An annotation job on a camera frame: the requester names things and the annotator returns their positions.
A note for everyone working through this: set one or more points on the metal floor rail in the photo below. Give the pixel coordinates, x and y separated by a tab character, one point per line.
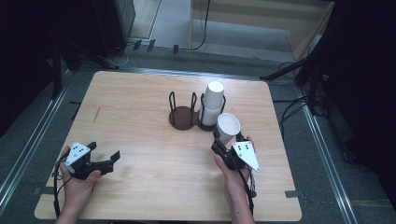
31	146
186	73
327	168

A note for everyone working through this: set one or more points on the grey tape strip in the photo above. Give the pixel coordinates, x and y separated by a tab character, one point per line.
42	190
291	194

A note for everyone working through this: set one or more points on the person's left hand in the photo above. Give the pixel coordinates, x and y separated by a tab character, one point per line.
77	189

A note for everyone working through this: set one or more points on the person's right hand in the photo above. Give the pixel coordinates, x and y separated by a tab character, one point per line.
236	182

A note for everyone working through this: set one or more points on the black tripod stand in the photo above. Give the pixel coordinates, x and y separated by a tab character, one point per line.
57	71
286	70

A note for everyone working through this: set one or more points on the white paper cup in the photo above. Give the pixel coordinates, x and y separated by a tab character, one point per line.
208	116
214	95
229	124

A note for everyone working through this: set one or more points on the black cabinet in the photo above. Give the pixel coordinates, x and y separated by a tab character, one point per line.
115	25

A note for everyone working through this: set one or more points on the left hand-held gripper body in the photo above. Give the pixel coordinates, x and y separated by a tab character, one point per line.
82	165

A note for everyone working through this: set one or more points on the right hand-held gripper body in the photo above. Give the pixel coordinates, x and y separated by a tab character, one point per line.
243	154

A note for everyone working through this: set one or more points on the dark curtain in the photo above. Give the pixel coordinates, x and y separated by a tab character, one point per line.
25	46
367	77

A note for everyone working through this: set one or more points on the dark brown double cup holder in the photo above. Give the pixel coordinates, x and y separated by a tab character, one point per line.
182	119

